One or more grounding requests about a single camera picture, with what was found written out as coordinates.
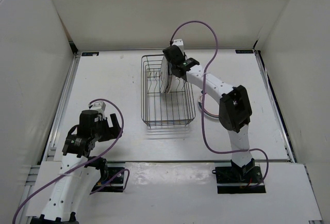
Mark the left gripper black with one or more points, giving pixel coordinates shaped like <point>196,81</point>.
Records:
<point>111,131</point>

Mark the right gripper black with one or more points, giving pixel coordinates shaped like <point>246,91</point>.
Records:
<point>184,56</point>

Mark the green red rimmed plate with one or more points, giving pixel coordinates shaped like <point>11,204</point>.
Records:
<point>211,108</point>

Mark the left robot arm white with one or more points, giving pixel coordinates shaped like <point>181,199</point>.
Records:
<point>79,171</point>

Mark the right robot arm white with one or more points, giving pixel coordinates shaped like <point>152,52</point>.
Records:
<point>234,105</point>

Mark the white plate in rack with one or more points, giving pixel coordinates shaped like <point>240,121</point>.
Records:
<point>164,78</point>

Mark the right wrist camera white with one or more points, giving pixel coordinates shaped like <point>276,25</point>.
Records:
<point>179,43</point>

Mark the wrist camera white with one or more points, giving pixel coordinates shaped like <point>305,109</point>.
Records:
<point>179,43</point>
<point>100,107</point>

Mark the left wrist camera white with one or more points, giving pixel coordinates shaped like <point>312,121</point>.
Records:
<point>100,107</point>

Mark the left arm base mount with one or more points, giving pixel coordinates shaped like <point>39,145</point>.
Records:
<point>113,181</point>

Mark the wire dish rack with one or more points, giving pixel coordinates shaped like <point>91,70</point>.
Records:
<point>175,108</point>

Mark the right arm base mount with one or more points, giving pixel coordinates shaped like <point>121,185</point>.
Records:
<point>229,183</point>

